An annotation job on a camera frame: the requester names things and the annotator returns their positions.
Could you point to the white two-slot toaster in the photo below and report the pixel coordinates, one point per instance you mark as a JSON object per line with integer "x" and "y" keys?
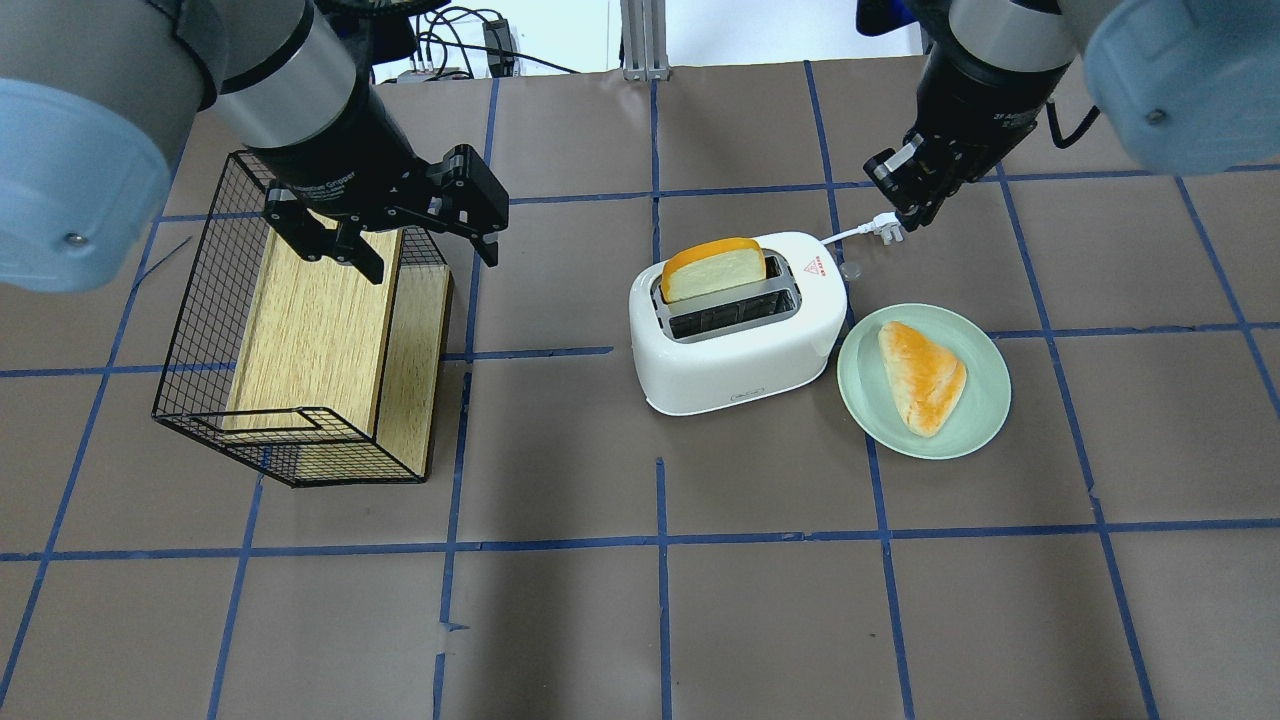
{"x": 735, "y": 346}

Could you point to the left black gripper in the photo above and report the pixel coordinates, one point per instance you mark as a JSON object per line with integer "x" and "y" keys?
{"x": 337, "y": 150}

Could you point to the large wooden board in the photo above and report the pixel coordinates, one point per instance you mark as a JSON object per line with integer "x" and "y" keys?
{"x": 314, "y": 342}

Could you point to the black wire basket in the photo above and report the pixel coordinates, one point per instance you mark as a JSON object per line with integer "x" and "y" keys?
{"x": 201, "y": 363}

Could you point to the small wooden board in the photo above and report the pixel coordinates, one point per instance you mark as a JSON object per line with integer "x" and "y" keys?
{"x": 414, "y": 352}

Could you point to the bread slice in toaster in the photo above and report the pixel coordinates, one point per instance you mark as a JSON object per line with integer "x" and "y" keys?
{"x": 711, "y": 267}

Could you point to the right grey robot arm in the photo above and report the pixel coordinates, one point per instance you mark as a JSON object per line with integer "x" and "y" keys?
{"x": 1190, "y": 87}

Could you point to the triangular bread on plate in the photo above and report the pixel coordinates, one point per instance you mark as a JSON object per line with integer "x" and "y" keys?
{"x": 926, "y": 379}

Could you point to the aluminium frame post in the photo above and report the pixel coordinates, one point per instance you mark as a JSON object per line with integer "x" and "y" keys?
{"x": 644, "y": 54}

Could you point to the light green plate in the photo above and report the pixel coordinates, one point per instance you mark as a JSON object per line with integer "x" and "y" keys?
{"x": 981, "y": 410}

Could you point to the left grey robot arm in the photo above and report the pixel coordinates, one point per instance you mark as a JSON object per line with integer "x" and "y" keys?
{"x": 98, "y": 98}

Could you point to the black power adapter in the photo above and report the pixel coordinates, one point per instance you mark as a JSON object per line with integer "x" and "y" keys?
{"x": 500, "y": 48}

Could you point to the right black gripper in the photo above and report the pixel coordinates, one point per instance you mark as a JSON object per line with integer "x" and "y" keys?
{"x": 982, "y": 100}

